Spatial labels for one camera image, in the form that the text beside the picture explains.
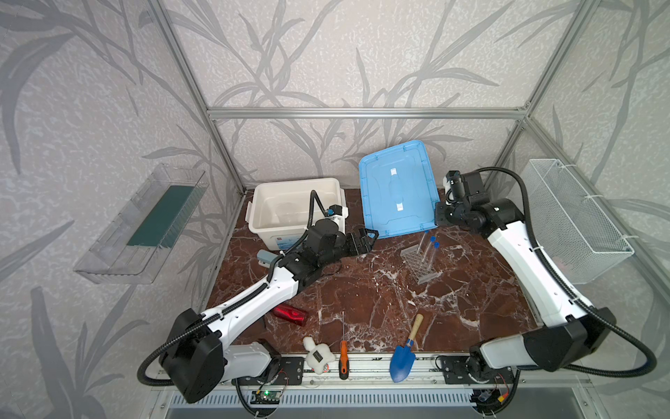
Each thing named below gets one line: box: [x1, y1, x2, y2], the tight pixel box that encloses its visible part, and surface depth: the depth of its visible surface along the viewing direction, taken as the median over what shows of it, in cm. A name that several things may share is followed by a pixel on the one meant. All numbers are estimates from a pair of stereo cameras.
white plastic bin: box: [245, 178, 347, 251], surface depth 98 cm
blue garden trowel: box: [389, 313, 424, 384], surface depth 77 cm
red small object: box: [272, 303, 308, 326], surface depth 82 cm
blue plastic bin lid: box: [358, 139, 440, 239], surface depth 88 cm
